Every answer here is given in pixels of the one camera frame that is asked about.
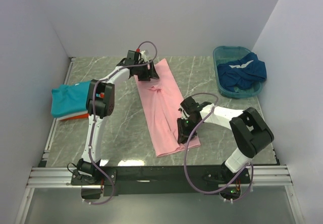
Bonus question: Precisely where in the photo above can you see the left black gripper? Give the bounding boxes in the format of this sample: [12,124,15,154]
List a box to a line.
[135,61,159,82]

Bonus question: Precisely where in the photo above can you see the teal plastic bin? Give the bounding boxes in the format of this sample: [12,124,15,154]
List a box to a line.
[213,46,263,98]

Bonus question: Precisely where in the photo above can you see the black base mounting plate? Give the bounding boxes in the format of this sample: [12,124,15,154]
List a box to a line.
[70,165,252,197]

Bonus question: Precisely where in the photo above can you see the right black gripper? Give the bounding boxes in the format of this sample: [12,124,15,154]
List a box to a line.
[177,117,201,144]

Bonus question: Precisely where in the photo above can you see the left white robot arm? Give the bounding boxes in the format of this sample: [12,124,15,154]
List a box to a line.
[77,48,159,185]

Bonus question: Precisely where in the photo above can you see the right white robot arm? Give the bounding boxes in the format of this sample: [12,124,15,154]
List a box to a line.
[177,96,274,183]

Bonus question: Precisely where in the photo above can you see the orange folded t shirt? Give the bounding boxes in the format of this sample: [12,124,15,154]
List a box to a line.
[57,111,88,121]

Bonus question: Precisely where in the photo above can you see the pink t shirt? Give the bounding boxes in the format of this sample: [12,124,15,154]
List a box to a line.
[135,59,185,157]

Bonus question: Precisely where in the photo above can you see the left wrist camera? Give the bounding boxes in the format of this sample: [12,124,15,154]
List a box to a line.
[136,48,149,58]

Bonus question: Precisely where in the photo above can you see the aluminium rail frame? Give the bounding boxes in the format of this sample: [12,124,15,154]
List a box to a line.
[15,56,305,223]

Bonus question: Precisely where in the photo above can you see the teal folded t shirt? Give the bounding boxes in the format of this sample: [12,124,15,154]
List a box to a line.
[51,81,90,119]

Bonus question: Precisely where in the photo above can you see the navy blue t shirt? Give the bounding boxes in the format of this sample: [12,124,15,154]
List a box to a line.
[217,52,267,92]

